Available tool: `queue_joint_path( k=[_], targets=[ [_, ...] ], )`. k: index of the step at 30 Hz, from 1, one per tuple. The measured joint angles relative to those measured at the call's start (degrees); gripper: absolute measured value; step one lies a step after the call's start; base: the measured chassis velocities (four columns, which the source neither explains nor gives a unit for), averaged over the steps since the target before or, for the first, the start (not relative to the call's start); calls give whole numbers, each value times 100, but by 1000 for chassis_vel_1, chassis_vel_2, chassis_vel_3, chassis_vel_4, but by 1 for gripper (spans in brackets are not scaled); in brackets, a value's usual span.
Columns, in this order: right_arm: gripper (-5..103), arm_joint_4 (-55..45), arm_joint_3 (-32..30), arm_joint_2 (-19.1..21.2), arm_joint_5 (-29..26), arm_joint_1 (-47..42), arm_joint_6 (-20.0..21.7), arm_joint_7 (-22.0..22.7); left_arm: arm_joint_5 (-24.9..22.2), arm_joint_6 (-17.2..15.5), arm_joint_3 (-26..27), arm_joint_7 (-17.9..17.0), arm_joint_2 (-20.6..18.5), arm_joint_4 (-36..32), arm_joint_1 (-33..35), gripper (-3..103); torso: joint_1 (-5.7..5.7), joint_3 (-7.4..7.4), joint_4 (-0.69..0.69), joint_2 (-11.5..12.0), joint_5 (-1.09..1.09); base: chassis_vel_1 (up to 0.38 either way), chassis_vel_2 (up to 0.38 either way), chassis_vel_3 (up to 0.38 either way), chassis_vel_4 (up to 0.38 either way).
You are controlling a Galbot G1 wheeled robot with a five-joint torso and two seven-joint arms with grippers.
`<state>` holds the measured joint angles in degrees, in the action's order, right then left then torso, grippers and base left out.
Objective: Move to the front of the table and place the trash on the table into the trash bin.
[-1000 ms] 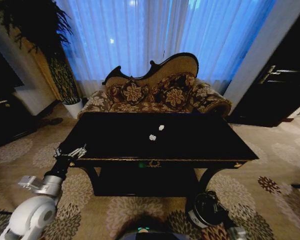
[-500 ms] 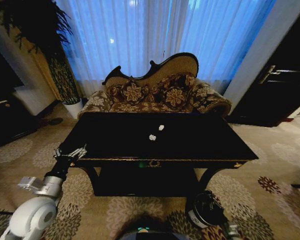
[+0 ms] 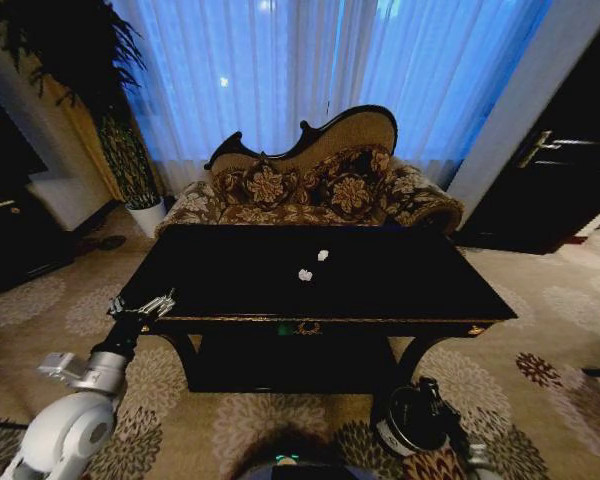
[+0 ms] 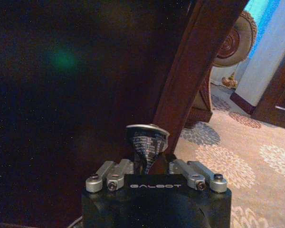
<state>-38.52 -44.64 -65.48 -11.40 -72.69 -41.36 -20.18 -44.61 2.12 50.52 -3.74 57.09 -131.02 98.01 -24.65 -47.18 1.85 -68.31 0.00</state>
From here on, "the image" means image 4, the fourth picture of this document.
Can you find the dark wooden skirting board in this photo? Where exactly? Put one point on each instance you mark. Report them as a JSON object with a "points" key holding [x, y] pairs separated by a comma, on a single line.
{"points": [[242, 102]]}

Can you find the dark wooden door frame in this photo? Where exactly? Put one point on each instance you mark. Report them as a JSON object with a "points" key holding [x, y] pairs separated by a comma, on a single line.
{"points": [[279, 91]]}

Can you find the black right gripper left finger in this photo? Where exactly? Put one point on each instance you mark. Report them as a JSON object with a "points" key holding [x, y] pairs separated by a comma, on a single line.
{"points": [[110, 172]]}

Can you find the carved wooden furniture scroll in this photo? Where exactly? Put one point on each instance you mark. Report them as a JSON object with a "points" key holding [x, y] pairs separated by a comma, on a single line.
{"points": [[235, 41]]}

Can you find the small golden ornament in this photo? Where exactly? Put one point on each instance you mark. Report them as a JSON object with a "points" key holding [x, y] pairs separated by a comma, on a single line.
{"points": [[230, 81]]}

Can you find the patterned floral carpet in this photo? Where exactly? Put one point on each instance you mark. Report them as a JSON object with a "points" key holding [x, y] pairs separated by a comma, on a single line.
{"points": [[237, 161]]}

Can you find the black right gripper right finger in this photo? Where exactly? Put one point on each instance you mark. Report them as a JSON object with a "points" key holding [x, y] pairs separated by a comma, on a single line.
{"points": [[199, 175]]}

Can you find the dark wooden table leg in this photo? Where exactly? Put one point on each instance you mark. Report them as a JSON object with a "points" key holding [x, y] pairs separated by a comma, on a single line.
{"points": [[194, 64]]}

